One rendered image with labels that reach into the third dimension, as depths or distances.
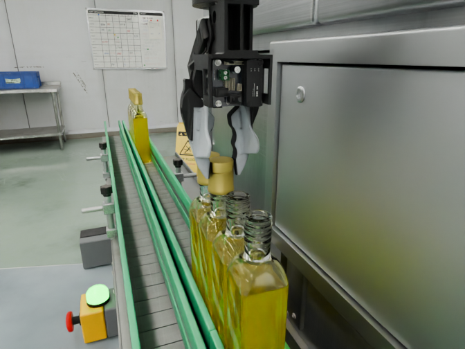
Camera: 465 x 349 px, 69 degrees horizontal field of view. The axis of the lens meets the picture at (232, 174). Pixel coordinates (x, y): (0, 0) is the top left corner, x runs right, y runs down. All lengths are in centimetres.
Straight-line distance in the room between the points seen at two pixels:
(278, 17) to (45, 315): 78
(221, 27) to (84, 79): 586
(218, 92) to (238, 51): 4
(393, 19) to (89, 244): 85
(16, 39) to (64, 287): 550
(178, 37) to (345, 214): 600
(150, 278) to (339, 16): 56
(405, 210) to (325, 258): 17
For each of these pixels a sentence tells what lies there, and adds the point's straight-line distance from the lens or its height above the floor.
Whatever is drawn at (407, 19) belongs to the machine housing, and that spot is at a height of 133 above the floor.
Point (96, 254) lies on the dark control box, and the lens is 101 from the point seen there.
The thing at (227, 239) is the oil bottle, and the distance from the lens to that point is 42.
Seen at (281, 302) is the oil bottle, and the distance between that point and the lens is 39.
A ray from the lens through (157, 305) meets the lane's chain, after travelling 66.
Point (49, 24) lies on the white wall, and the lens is 623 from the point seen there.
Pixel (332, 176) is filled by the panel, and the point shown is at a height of 115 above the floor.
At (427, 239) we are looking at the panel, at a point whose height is 114.
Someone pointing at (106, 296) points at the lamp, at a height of 84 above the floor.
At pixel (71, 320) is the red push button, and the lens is 81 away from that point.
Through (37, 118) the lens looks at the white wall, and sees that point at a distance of 633.
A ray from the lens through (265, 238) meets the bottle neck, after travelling 36.
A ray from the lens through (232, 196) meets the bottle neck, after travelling 42.
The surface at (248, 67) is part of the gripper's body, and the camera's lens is 37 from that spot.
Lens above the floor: 130
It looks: 19 degrees down
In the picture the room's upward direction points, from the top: straight up
